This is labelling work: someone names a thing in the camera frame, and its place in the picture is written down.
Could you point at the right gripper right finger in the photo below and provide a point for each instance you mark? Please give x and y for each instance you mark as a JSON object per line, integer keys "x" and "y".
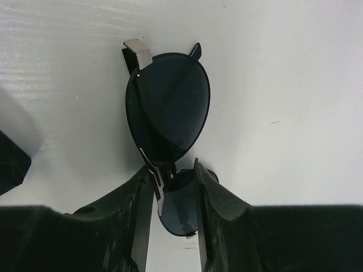
{"x": 236, "y": 236}

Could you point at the black round sunglasses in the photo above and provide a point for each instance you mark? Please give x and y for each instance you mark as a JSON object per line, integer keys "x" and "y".
{"x": 167, "y": 101}

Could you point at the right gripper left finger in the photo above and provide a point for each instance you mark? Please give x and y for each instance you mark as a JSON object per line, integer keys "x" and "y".
{"x": 110, "y": 234}

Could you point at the black glasses case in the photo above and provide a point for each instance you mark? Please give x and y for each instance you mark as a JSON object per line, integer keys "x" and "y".
{"x": 15, "y": 164}

